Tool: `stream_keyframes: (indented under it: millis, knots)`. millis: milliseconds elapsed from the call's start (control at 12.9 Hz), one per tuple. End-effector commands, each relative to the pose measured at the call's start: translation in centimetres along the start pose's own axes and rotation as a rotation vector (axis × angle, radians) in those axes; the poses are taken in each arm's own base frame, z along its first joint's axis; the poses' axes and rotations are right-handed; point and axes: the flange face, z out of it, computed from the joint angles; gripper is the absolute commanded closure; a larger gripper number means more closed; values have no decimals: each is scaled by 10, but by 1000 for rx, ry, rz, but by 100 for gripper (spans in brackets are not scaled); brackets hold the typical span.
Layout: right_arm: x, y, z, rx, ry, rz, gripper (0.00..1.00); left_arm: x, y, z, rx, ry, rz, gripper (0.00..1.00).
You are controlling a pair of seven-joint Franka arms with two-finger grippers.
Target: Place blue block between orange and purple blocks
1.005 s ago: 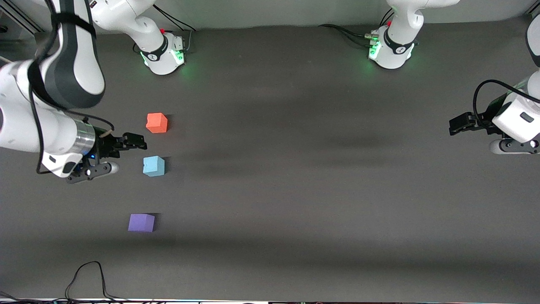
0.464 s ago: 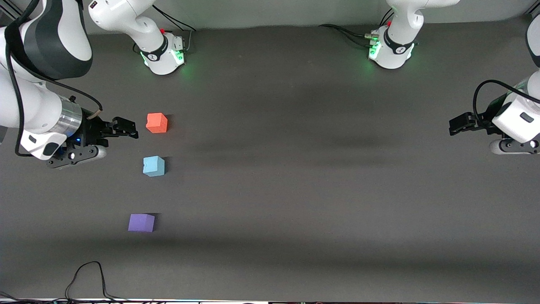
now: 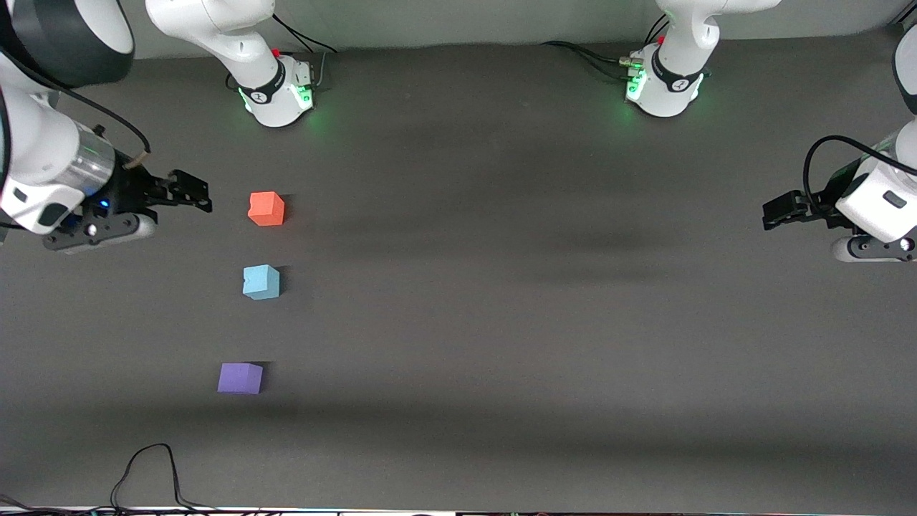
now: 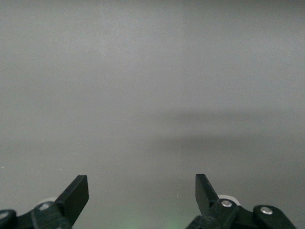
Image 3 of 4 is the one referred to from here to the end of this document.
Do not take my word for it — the purple foam block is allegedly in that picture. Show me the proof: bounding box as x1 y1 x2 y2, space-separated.
217 363 264 395

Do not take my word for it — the light blue foam block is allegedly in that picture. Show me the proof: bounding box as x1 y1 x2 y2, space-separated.
242 264 280 300

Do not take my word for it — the black arm base cable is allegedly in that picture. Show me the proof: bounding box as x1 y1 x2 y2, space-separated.
271 12 339 88
540 40 645 81

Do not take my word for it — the black right arm base cable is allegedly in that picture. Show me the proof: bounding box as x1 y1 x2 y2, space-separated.
271 12 339 88

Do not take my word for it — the dark grey table mat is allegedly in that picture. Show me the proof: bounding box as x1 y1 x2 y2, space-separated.
0 25 917 514

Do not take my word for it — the black left arm base cable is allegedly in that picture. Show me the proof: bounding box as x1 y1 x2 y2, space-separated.
540 40 645 81

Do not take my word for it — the thin black looped cable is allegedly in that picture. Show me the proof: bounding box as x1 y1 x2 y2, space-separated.
110 443 216 514

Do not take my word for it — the orange foam block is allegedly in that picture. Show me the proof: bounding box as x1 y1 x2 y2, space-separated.
248 191 286 227

